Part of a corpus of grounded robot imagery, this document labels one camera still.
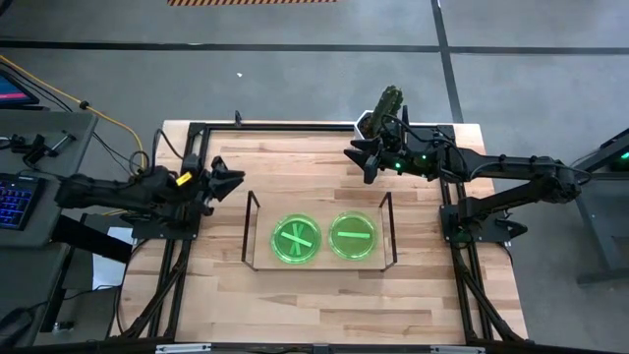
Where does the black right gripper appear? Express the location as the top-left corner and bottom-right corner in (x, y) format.
(342, 128), (417, 186)

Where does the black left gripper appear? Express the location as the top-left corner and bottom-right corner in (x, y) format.
(195, 156), (246, 216)

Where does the wooden shelf with black legs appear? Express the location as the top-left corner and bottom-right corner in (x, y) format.
(240, 190), (398, 272)

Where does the green cactus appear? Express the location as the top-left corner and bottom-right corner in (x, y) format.
(371, 86), (405, 137)

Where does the white paper sheet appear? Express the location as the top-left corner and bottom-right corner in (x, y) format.
(92, 226), (134, 291)

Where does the grey desk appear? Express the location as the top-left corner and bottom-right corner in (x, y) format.
(0, 108), (134, 354)

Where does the backlit computer keyboard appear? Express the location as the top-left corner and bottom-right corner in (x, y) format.
(0, 172), (46, 231)

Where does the computer monitor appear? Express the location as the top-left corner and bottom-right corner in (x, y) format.
(0, 68), (40, 107)

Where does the black device with green light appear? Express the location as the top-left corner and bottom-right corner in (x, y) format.
(608, 149), (629, 173)

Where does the black aluminium table frame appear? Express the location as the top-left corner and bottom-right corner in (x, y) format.
(110, 121), (530, 345)

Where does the thin black cable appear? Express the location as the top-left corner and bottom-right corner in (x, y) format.
(0, 63), (146, 171)

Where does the yellow cable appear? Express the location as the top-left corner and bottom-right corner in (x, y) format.
(0, 53), (148, 217)

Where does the silver metal bracket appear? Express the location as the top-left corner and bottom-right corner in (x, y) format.
(155, 343), (212, 354)
(430, 345), (486, 354)

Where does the black clamp with silver handle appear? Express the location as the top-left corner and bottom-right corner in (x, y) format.
(9, 130), (78, 166)

